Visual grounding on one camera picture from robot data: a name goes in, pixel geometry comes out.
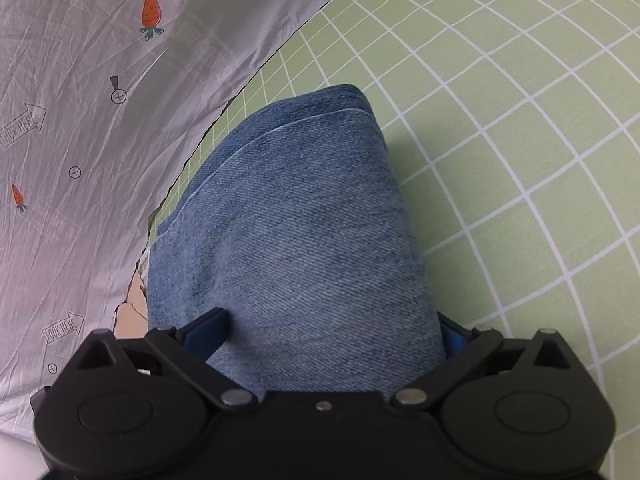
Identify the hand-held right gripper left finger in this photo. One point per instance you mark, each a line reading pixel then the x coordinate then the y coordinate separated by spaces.
pixel 207 332

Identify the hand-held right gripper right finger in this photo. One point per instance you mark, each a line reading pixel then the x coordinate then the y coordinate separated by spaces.
pixel 456 341

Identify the blue denim jeans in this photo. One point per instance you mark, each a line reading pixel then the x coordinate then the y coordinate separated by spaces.
pixel 300 235

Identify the grey carrot print sheet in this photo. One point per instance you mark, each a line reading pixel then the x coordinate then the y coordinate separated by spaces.
pixel 100 135

